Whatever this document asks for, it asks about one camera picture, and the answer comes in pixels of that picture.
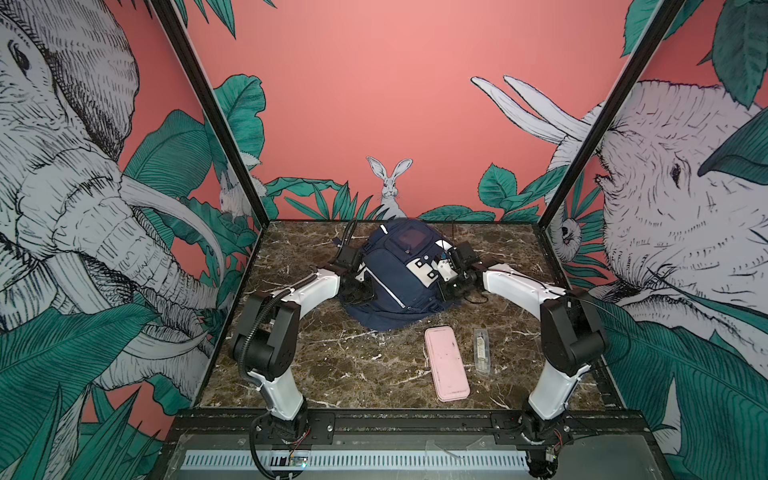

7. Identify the navy blue student backpack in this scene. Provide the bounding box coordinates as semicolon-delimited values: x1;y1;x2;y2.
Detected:
339;218;462;331

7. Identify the pink pencil case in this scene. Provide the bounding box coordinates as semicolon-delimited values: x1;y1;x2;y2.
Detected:
424;326;470;402

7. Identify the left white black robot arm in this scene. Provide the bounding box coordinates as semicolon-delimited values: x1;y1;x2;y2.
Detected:
231;244;374;445

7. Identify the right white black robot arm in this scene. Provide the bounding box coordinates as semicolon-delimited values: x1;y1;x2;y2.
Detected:
434;241;609;445

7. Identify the clear plastic small case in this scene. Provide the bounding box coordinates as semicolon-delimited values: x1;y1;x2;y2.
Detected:
473;328;491;375

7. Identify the right black frame post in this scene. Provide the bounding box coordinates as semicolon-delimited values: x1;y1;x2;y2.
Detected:
537;0;684;229

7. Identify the black frame post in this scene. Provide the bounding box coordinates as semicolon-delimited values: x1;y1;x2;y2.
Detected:
537;0;684;229
150;0;270;228

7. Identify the black front mounting rail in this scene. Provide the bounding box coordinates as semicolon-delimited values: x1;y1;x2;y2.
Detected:
166;408;650;449

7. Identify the left black frame post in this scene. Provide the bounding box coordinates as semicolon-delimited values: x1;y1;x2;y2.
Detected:
150;0;270;228

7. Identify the white perforated cable duct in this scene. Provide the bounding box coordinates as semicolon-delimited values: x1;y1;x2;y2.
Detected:
180;450;528;472

